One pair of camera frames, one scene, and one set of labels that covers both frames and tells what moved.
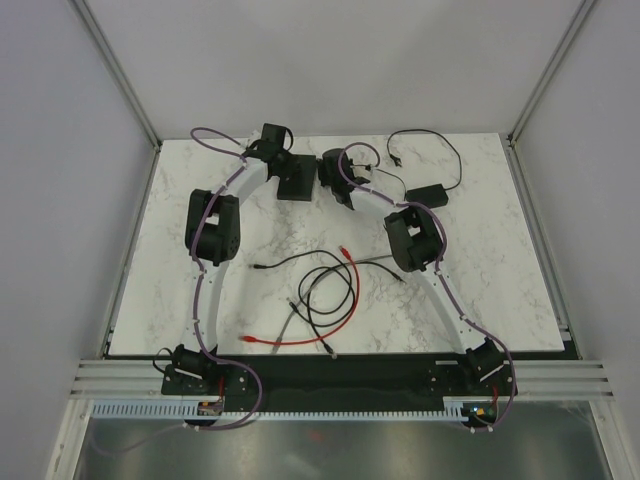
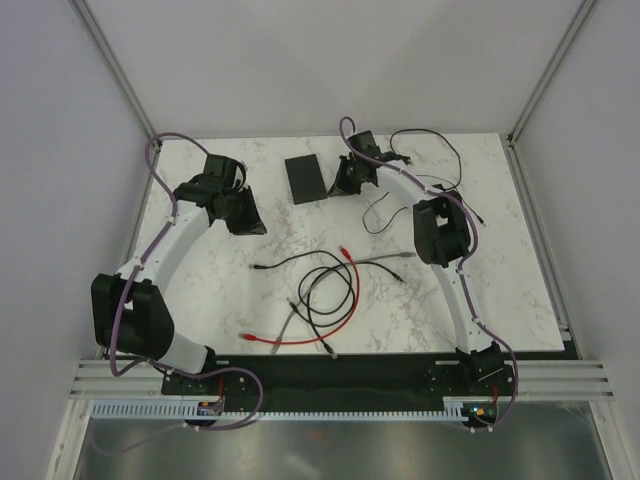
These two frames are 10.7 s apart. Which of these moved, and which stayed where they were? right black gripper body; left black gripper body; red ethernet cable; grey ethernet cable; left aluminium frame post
Moved: left black gripper body; right black gripper body
Stayed: grey ethernet cable; red ethernet cable; left aluminium frame post
